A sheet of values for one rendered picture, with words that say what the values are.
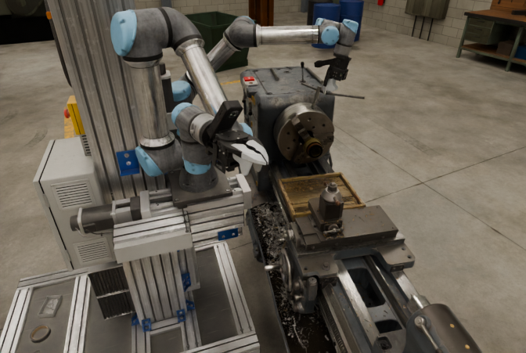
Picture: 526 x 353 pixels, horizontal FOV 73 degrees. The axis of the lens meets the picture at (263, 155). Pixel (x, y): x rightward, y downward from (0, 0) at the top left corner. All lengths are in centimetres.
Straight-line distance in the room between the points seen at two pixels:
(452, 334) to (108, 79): 128
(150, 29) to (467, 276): 255
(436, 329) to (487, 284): 190
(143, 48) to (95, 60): 29
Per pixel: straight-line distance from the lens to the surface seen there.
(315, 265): 143
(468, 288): 286
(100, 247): 169
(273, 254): 193
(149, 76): 113
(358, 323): 138
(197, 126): 88
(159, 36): 111
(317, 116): 186
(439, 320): 108
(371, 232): 152
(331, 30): 158
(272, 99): 195
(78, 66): 138
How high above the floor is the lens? 196
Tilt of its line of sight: 31 degrees down
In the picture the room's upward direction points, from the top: straight up
